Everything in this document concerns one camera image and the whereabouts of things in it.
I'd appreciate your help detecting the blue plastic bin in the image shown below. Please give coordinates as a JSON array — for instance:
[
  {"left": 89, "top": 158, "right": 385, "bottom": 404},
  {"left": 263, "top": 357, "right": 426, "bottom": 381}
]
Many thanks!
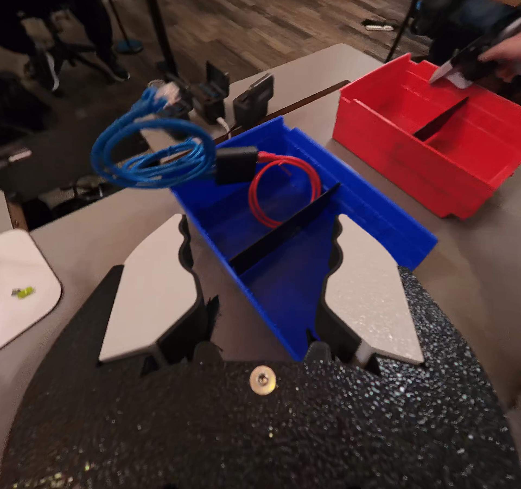
[{"left": 171, "top": 116, "right": 438, "bottom": 361}]

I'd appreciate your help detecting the white side table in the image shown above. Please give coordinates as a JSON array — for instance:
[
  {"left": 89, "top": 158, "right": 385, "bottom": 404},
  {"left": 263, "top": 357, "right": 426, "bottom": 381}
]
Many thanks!
[{"left": 0, "top": 229, "right": 63, "bottom": 349}]

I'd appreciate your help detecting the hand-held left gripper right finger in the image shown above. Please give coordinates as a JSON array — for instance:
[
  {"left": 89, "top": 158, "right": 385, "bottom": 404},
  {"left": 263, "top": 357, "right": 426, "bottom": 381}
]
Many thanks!
[{"left": 314, "top": 213, "right": 426, "bottom": 367}]

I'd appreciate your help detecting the red plastic bin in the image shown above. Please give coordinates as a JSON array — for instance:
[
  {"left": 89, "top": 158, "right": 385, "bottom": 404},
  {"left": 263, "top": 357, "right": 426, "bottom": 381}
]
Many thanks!
[{"left": 332, "top": 53, "right": 521, "bottom": 219}]

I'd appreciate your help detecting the black charger box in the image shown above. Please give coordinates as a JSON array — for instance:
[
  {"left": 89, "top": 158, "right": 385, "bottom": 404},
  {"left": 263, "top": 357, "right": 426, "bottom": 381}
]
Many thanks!
[
  {"left": 233, "top": 73, "right": 274, "bottom": 128},
  {"left": 191, "top": 61, "right": 231, "bottom": 124}
]

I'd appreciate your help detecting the grey desk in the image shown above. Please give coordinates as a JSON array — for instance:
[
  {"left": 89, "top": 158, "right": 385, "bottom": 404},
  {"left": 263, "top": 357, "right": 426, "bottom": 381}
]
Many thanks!
[{"left": 0, "top": 80, "right": 521, "bottom": 416}]

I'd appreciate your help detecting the grey table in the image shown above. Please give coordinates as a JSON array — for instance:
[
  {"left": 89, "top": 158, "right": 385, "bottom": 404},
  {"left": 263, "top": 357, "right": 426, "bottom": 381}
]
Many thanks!
[{"left": 140, "top": 43, "right": 385, "bottom": 152}]

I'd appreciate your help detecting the person's right hand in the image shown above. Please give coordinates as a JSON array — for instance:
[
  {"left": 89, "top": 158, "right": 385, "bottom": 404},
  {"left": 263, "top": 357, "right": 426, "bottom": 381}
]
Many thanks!
[{"left": 479, "top": 41, "right": 521, "bottom": 84}]

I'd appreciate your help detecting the blue ethernet cable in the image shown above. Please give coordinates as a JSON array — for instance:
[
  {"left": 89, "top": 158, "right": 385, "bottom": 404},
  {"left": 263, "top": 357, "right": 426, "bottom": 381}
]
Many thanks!
[{"left": 90, "top": 80, "right": 217, "bottom": 189}]

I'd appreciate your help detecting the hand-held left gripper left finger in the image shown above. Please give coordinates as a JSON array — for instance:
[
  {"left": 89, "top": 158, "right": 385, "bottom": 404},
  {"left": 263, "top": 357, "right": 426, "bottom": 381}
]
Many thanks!
[{"left": 98, "top": 213, "right": 220, "bottom": 367}]

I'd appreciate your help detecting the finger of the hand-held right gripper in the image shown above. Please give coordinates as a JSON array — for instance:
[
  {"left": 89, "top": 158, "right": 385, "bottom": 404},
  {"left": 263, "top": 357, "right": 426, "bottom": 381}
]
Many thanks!
[
  {"left": 429, "top": 37, "right": 488, "bottom": 85},
  {"left": 446, "top": 70, "right": 474, "bottom": 90}
]

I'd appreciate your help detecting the black pole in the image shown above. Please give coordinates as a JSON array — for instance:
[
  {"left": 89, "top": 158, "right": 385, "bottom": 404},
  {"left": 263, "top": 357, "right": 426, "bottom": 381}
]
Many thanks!
[{"left": 136, "top": 0, "right": 180, "bottom": 75}]

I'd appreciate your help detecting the black bin divider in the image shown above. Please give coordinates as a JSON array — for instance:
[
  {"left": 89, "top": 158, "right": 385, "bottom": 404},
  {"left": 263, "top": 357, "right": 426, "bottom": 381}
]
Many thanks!
[
  {"left": 413, "top": 97, "right": 469, "bottom": 142},
  {"left": 230, "top": 183, "right": 342, "bottom": 275}
]

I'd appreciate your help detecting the red ethernet cable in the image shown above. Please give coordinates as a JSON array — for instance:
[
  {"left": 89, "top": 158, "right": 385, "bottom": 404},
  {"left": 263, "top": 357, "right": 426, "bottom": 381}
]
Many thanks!
[{"left": 247, "top": 151, "right": 322, "bottom": 229}]

